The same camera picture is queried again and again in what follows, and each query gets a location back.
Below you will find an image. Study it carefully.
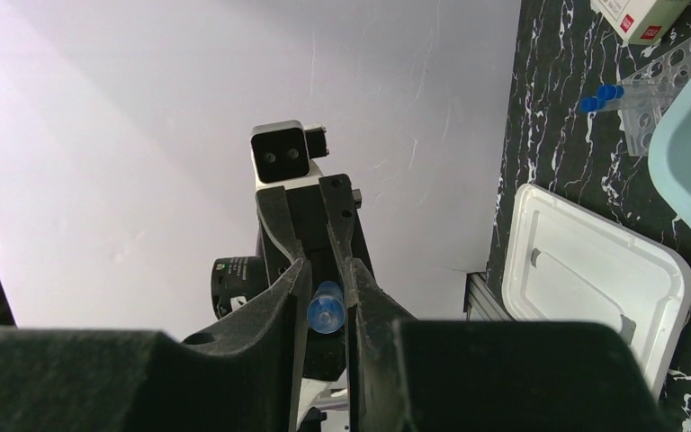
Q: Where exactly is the blue-cap test tube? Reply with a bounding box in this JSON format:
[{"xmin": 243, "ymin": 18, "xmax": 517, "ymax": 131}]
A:
[
  {"xmin": 307, "ymin": 281, "xmax": 346, "ymax": 335},
  {"xmin": 579, "ymin": 84, "xmax": 675, "ymax": 113}
]

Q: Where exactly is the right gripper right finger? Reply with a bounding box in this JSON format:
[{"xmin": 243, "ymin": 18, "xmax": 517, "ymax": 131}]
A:
[{"xmin": 345, "ymin": 258, "xmax": 670, "ymax": 431}]

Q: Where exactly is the small white red box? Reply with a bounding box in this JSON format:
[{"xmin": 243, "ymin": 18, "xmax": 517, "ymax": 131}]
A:
[{"xmin": 590, "ymin": 0, "xmax": 691, "ymax": 46}]

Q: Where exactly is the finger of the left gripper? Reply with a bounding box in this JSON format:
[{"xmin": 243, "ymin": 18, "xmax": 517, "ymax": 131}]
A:
[
  {"xmin": 319, "ymin": 174, "xmax": 356, "ymax": 299},
  {"xmin": 256, "ymin": 186, "xmax": 305, "ymax": 281}
]

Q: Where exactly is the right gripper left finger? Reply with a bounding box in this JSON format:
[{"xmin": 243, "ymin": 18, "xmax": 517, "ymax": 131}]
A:
[{"xmin": 0, "ymin": 259, "xmax": 311, "ymax": 431}]

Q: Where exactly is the white bin lid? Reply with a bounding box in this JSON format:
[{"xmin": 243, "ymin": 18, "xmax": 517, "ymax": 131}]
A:
[{"xmin": 501, "ymin": 184, "xmax": 691, "ymax": 397}]

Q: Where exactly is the aluminium frame rail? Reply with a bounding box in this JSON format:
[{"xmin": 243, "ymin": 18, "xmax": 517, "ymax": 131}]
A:
[{"xmin": 463, "ymin": 272, "xmax": 512, "ymax": 321}]

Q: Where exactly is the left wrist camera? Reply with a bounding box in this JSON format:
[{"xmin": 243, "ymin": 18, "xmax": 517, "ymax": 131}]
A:
[{"xmin": 250, "ymin": 120, "xmax": 329, "ymax": 191}]

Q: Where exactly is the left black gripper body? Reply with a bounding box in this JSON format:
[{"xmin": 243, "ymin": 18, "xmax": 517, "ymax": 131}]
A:
[{"xmin": 255, "ymin": 181, "xmax": 376, "ymax": 382}]

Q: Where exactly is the clear test tube rack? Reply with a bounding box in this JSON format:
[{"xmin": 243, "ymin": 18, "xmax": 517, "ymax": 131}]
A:
[{"xmin": 619, "ymin": 37, "xmax": 691, "ymax": 157}]

